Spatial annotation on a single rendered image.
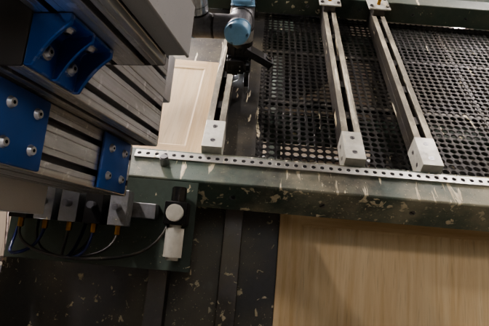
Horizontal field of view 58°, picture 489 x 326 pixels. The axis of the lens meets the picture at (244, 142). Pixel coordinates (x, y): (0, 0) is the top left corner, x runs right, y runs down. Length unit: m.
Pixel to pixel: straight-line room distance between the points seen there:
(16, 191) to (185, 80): 1.08
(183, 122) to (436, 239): 0.91
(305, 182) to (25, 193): 0.77
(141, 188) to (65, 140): 0.66
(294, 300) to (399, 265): 0.36
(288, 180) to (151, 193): 0.38
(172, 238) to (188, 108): 0.54
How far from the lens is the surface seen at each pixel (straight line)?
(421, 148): 1.44
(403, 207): 1.32
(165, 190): 1.24
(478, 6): 2.47
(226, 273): 1.43
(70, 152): 0.63
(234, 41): 1.34
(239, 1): 1.42
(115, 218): 1.16
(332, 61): 1.76
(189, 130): 1.44
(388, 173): 1.34
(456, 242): 1.62
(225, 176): 1.24
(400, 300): 1.56
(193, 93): 1.61
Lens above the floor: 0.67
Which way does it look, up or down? 12 degrees up
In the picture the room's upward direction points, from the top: 5 degrees clockwise
